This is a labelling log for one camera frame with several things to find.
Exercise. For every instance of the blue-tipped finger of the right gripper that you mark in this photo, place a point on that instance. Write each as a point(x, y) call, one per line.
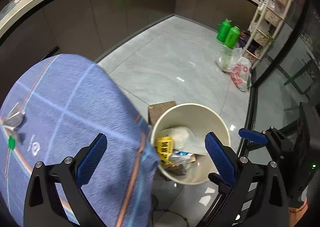
point(253, 136)

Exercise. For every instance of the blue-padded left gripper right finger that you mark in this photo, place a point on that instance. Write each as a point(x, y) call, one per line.
point(249, 194)

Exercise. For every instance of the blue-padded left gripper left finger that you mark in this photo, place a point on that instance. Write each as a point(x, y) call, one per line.
point(43, 207)

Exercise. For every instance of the yellow snack wrapper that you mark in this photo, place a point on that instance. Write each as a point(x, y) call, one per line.
point(164, 148)

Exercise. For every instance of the clear plastic bag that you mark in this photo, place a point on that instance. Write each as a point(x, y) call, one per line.
point(180, 162)

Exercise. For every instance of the cream round trash bin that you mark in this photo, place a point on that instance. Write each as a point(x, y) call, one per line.
point(188, 124)

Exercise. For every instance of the dark kitchen counter cabinets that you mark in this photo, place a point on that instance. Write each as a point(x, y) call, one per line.
point(34, 29)

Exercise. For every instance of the person's right hand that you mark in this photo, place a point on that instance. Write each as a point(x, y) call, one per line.
point(295, 214)

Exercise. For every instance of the red white plastic bag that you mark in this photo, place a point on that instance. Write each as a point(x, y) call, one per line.
point(240, 70)

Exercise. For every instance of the light blue snack wrapper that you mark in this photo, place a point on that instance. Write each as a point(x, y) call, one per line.
point(180, 156)

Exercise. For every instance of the green bottle cap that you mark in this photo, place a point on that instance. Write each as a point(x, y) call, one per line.
point(11, 143)

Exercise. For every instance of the clear glass jar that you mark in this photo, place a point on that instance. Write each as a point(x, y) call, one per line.
point(225, 58)

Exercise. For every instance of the folded printed paper leaflet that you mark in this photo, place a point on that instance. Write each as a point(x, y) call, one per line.
point(14, 118)

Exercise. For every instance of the brown cardboard piece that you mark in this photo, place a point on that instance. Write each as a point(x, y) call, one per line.
point(155, 111)

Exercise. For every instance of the green thermos flask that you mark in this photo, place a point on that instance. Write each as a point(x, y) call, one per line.
point(232, 37)
point(223, 30)

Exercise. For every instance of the blue plaid tablecloth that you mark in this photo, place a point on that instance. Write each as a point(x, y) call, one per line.
point(67, 101)

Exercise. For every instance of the cream plastic storage rack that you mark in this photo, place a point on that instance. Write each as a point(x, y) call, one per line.
point(264, 28)

